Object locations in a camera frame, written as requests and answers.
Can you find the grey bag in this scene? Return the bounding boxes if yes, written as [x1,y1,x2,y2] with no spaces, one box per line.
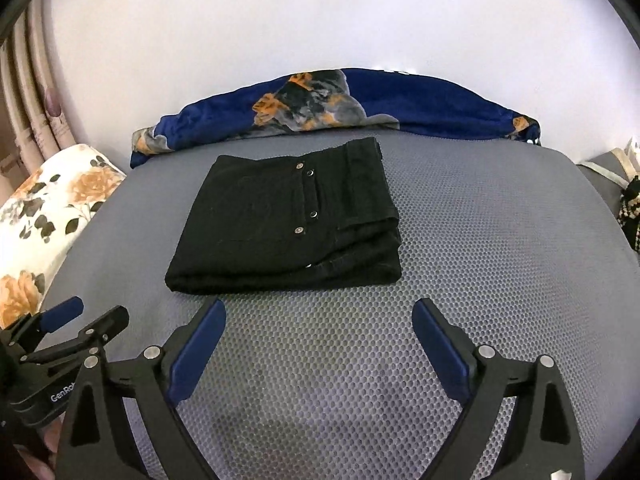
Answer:
[576,147,640,223]

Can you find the black beige knitted cloth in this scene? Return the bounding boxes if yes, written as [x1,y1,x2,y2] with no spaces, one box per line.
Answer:
[615,175,640,257]

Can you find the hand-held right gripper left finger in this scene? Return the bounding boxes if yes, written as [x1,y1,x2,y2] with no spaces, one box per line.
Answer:
[52,296,228,480]

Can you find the blue floral blanket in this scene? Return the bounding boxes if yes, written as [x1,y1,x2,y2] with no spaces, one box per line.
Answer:
[130,67,543,170]

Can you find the white floral pillow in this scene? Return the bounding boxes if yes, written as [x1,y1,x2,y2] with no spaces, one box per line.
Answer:
[0,143,127,332]

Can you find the black pants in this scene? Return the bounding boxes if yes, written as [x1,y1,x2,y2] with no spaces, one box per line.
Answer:
[165,136,404,296]

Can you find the grey mesh mattress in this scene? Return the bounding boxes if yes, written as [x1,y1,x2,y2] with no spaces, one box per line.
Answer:
[30,132,640,480]

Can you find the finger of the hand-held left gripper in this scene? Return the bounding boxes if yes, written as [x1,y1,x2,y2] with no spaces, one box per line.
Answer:
[22,305,131,377]
[0,296,85,357]

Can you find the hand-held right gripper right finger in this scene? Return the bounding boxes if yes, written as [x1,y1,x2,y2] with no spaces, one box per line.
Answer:
[411,297,587,480]

